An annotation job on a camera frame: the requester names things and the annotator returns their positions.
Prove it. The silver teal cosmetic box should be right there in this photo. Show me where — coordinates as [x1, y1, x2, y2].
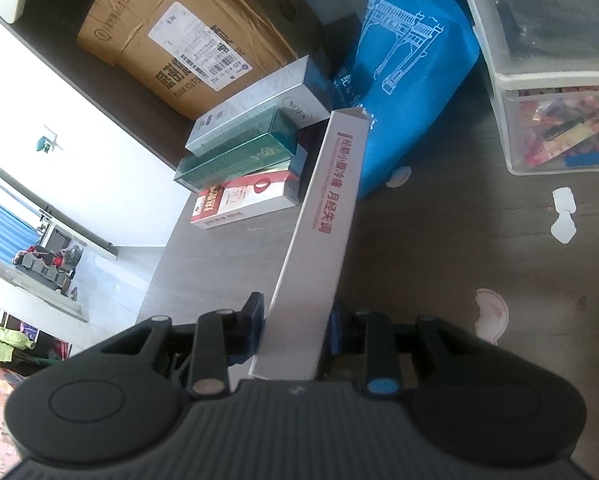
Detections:
[185, 55, 335, 157]

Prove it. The white long medicine box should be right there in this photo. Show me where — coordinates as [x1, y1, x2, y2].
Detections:
[248, 108, 368, 381]

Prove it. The red white medicine box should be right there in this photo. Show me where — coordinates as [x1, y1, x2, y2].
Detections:
[189, 170, 300, 231]

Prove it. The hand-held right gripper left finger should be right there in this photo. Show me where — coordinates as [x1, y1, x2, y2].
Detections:
[97, 291, 266, 397]

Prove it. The dark purple box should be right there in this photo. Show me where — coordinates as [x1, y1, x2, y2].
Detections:
[285, 119, 330, 206]

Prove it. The brown cardboard box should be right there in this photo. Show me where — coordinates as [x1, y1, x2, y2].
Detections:
[76, 0, 300, 121]

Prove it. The blue printed tote bag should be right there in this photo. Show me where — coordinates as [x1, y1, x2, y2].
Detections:
[329, 0, 480, 200]

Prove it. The white paper scrap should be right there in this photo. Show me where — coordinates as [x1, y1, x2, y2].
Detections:
[550, 186, 578, 246]

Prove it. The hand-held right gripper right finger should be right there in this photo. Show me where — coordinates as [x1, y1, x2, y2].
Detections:
[324, 308, 473, 397]

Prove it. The round white pink sticker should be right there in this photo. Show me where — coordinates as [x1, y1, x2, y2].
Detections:
[474, 288, 510, 345]

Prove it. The clear plastic drawer unit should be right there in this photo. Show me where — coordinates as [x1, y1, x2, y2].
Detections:
[449, 0, 599, 177]

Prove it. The green transparent box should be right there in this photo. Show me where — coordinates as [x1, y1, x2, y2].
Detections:
[173, 108, 298, 194]

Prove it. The white oval sticker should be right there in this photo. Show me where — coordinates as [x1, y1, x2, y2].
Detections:
[386, 166, 412, 189]

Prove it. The green cloth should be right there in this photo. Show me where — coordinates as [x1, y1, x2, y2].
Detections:
[0, 318, 35, 362]

